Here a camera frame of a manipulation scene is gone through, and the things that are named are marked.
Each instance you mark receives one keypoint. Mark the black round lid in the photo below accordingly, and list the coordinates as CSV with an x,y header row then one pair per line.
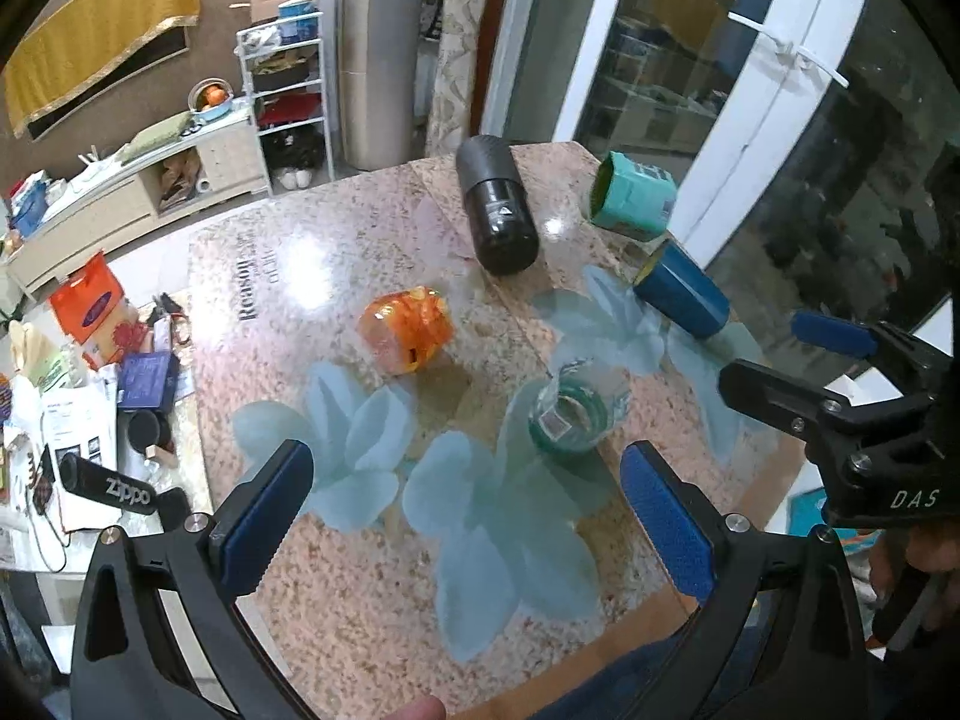
x,y
142,429

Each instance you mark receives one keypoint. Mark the person's right hand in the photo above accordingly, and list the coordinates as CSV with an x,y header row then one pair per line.
x,y
889,562

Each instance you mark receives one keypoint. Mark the white low cabinet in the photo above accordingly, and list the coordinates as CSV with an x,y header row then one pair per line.
x,y
135,195

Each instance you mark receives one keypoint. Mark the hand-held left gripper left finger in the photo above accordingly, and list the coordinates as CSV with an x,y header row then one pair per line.
x,y
264,517

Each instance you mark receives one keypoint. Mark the white shelf rack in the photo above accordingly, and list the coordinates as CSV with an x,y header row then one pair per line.
x,y
289,97

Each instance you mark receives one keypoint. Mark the yellow cloth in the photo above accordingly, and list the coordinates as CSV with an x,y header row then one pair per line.
x,y
97,30

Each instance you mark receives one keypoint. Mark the orange plastic cup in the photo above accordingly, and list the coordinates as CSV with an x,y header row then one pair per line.
x,y
409,330

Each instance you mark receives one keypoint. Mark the orange paper bag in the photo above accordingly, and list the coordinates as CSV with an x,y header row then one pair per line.
x,y
88,300

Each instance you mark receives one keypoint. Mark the white shoes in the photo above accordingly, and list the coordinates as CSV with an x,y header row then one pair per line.
x,y
292,177

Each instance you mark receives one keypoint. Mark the black insulated cup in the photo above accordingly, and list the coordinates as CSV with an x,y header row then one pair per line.
x,y
496,202

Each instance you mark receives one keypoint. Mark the green folded cloth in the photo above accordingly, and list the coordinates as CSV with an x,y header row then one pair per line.
x,y
154,136

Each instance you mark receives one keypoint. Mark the clear glass cup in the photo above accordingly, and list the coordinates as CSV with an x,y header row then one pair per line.
x,y
574,409

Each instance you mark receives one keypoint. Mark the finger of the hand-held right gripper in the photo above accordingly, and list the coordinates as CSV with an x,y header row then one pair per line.
x,y
772,390
832,335

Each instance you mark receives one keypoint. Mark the scissors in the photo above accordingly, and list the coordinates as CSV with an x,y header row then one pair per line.
x,y
171,315

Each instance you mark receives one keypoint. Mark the dark blue box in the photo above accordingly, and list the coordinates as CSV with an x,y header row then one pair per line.
x,y
146,379

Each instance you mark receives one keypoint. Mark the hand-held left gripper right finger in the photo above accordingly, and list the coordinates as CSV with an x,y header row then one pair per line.
x,y
667,521

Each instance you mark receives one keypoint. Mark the blue cup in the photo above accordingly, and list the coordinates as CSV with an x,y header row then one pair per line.
x,y
682,292

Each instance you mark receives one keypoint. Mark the blue book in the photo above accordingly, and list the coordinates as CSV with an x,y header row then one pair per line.
x,y
30,206

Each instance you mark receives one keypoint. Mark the black lighter box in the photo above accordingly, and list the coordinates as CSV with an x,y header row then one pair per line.
x,y
109,487

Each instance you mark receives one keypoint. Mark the white paper sheets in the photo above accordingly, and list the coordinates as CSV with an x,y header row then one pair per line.
x,y
75,420

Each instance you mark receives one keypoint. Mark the silver standing air conditioner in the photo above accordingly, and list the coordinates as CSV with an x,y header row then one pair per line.
x,y
375,52

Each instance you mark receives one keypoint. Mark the fruit bowl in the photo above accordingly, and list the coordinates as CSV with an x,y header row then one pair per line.
x,y
210,99

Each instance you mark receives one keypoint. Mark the patterned curtain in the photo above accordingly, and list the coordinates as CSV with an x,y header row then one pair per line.
x,y
454,52

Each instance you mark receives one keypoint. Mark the teal cup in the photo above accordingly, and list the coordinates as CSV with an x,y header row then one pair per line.
x,y
634,199

